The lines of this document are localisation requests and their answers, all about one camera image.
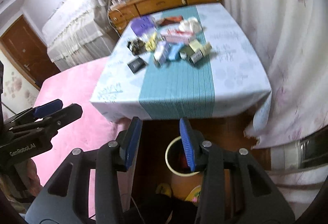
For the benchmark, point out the pale yellow green box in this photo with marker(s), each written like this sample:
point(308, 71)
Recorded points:
point(195, 45)

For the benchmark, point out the yellow slipper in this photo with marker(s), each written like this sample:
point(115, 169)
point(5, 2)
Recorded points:
point(194, 195)
point(165, 189)

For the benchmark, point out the pink red printed box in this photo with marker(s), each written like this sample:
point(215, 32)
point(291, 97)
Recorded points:
point(177, 36)

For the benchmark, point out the white floral curtain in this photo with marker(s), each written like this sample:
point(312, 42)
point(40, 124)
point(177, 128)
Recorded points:
point(290, 38)

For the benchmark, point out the light blue small box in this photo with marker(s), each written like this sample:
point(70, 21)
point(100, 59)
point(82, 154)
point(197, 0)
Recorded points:
point(174, 54)

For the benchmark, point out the wooden desk with drawers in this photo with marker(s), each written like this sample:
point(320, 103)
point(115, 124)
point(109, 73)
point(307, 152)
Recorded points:
point(121, 14)

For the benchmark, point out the black white wrapper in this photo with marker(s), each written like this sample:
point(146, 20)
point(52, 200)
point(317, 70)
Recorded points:
point(137, 47)

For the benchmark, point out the brown wooden door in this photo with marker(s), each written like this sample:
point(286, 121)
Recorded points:
point(27, 49)

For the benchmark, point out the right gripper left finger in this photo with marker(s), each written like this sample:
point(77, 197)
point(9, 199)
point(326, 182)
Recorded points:
point(113, 157)

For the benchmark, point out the purple plastic wrapper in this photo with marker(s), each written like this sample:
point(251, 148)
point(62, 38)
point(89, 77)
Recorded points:
point(141, 25)

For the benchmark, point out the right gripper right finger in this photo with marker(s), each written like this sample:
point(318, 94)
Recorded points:
point(206, 157)

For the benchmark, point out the round dark trash bin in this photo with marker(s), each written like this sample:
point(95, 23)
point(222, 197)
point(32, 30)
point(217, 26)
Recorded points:
point(176, 160)

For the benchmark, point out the right yellow slipper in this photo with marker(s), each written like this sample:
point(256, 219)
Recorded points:
point(194, 195)

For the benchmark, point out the small white labelled box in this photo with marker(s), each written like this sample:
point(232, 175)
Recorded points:
point(197, 56)

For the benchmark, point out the left yellow slipper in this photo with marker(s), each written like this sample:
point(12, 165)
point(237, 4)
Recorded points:
point(165, 189)

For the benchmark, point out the leaf print teal tablecloth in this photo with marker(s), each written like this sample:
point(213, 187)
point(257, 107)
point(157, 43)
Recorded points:
point(229, 81)

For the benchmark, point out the white tissue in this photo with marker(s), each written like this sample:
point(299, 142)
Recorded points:
point(190, 25)

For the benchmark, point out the small black square object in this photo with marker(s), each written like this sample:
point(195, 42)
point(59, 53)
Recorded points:
point(136, 65)

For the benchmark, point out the white blue carton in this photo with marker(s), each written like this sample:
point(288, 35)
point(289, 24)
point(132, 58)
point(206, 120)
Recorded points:
point(161, 53)

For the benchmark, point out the white lace covered furniture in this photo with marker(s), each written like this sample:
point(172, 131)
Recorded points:
point(79, 32)

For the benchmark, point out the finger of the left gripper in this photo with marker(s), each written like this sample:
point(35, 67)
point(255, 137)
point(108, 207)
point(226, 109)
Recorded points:
point(38, 112)
point(58, 119)

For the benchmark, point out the yellow paper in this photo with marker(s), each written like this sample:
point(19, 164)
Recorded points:
point(151, 44)

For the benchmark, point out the orange brown paper bag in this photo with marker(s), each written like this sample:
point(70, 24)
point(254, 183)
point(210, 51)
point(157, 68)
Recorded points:
point(169, 21)

